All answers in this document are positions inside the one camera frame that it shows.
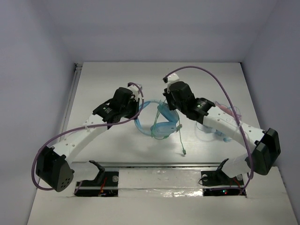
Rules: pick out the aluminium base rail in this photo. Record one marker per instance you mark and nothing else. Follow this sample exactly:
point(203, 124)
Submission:
point(157, 165)

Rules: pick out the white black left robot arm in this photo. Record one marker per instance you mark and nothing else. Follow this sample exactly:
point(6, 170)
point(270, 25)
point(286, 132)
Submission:
point(51, 167)

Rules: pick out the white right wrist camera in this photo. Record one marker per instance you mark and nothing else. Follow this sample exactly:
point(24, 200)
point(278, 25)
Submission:
point(170, 79)

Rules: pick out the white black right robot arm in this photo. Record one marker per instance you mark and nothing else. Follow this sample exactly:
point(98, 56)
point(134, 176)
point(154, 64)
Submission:
point(263, 145)

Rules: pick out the white front board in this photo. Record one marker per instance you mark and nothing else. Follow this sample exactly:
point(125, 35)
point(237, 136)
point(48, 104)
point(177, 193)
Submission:
point(266, 203)

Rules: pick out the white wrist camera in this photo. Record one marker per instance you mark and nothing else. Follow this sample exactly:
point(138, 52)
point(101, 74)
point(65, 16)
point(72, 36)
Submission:
point(170, 79)
point(135, 88)

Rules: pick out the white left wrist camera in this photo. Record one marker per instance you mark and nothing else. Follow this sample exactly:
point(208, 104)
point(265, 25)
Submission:
point(135, 88)

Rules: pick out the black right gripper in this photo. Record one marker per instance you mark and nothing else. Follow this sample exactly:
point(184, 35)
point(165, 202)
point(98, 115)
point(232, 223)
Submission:
point(169, 96)

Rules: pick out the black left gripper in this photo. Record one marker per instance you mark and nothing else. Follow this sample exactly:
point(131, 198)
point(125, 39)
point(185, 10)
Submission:
point(135, 107)

